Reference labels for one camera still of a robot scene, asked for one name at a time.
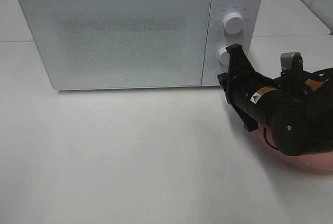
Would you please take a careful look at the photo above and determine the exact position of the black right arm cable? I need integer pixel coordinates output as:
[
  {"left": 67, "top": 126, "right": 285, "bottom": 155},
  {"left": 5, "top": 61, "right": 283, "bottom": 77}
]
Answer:
[{"left": 262, "top": 127, "right": 280, "bottom": 152}]

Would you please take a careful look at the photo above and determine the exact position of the white microwave door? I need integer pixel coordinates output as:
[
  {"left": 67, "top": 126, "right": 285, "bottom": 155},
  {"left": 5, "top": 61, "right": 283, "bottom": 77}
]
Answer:
[{"left": 19, "top": 0, "right": 210, "bottom": 90}]

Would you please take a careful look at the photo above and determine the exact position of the pink round plate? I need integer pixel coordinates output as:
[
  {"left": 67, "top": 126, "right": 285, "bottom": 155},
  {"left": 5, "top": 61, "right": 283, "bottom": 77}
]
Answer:
[{"left": 253, "top": 119, "right": 333, "bottom": 176}]

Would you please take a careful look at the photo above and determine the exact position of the white microwave oven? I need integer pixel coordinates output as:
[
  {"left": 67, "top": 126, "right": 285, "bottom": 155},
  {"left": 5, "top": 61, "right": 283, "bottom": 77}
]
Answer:
[{"left": 15, "top": 0, "right": 264, "bottom": 94}]

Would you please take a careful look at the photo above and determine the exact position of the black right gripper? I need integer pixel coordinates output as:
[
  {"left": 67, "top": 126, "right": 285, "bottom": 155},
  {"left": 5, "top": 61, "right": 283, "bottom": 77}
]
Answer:
[{"left": 218, "top": 44, "right": 280, "bottom": 132}]

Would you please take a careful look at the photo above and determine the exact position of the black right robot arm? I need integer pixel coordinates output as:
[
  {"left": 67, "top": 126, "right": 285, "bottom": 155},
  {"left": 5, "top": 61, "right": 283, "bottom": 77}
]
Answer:
[{"left": 217, "top": 44, "right": 332, "bottom": 156}]

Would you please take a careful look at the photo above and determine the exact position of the lower white microwave knob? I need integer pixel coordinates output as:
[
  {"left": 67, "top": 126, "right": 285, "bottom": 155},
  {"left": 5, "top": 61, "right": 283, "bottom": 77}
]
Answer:
[{"left": 217, "top": 47, "right": 229, "bottom": 65}]

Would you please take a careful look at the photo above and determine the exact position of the white microwave knob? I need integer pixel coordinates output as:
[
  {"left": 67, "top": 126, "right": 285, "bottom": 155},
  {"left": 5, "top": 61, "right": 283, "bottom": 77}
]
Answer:
[
  {"left": 222, "top": 11, "right": 245, "bottom": 34},
  {"left": 217, "top": 47, "right": 229, "bottom": 65}
]

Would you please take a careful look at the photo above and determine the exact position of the upper white microwave knob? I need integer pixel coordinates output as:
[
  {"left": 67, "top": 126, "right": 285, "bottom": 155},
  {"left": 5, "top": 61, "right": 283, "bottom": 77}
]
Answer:
[{"left": 222, "top": 11, "right": 245, "bottom": 34}]

